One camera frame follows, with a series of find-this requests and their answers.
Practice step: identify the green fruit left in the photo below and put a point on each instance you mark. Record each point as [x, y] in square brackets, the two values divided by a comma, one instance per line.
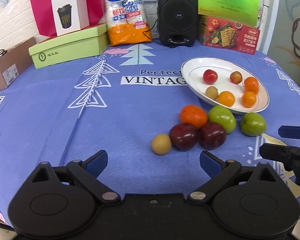
[224, 117]

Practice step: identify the green fruit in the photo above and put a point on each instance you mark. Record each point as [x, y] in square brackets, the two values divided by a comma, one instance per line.
[253, 124]
[224, 117]

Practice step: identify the white coffee cup box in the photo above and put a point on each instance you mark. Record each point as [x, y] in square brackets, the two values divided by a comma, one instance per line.
[70, 15]

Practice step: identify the yellow orange kumquat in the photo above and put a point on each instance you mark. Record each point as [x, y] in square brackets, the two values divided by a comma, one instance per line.
[226, 98]

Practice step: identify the blue printed tablecloth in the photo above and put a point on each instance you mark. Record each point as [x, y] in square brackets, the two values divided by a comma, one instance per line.
[118, 102]

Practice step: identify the tan longan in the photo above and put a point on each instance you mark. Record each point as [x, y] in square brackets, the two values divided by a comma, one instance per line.
[161, 144]
[212, 92]

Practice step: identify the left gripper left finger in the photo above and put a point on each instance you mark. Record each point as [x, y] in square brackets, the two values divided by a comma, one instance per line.
[86, 173]

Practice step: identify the orange paper cup package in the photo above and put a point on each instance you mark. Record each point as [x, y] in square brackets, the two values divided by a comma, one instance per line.
[127, 22]

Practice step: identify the brown cardboard box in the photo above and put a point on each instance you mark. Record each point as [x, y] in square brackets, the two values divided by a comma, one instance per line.
[15, 62]

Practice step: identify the red green cherry tomato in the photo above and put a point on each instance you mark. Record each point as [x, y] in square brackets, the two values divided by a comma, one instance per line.
[236, 77]

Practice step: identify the green gift box upright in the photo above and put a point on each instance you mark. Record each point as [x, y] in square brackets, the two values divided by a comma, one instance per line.
[227, 0]

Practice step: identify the orange kumquat front right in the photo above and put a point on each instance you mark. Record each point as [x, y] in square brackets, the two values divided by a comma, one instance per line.
[248, 99]

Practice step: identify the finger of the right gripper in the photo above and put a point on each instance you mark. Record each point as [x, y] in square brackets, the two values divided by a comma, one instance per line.
[291, 132]
[288, 155]

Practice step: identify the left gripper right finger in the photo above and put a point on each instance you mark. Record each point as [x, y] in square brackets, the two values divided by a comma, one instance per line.
[221, 173]

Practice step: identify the red cracker box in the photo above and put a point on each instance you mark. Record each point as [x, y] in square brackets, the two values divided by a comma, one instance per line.
[225, 34]

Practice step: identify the light green shoe box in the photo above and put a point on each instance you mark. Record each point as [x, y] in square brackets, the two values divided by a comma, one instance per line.
[88, 42]

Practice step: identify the dark red plum right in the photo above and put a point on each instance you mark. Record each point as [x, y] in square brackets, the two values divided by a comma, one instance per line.
[212, 135]

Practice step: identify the black speaker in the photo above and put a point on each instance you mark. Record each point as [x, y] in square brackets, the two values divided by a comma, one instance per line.
[177, 22]

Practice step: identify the dark red plum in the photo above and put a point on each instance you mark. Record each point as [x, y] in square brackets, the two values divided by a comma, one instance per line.
[212, 135]
[183, 136]

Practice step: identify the green fruit right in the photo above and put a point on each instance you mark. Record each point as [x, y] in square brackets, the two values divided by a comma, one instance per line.
[253, 124]

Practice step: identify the dark red plum left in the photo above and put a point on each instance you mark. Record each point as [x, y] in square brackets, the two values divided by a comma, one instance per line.
[183, 136]

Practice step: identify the orange tangerine on table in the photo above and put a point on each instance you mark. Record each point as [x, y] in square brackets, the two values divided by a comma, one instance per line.
[193, 115]

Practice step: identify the large orange tangerine in plate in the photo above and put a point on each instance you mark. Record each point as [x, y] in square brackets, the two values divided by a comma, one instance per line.
[251, 85]

